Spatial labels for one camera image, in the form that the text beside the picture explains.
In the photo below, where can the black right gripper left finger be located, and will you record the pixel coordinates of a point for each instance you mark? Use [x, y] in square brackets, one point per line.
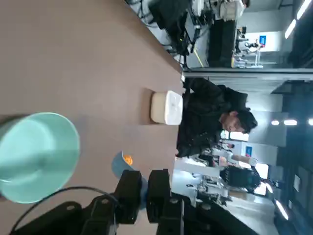
[128, 195]

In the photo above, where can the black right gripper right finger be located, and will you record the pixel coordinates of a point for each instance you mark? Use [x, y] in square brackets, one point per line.
[159, 195]

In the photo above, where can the blue spoon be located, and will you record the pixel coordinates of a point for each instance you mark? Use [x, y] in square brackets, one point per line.
[118, 164]

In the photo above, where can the orange popcorn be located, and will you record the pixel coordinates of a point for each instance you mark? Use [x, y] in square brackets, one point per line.
[127, 159]

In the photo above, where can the green bowl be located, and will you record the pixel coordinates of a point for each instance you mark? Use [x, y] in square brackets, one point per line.
[36, 156]

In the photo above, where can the black machine on stand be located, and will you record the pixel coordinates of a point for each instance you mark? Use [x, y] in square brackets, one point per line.
[239, 177]

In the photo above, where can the white rectangular plate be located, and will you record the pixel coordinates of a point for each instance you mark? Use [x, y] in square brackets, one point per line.
[168, 107]

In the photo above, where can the person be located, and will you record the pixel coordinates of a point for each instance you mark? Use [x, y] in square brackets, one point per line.
[203, 110]

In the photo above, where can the black partition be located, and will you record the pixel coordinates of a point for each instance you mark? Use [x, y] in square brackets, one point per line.
[221, 44]

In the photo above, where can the aluminium frame post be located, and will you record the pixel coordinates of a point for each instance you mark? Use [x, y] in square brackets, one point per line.
[244, 73]

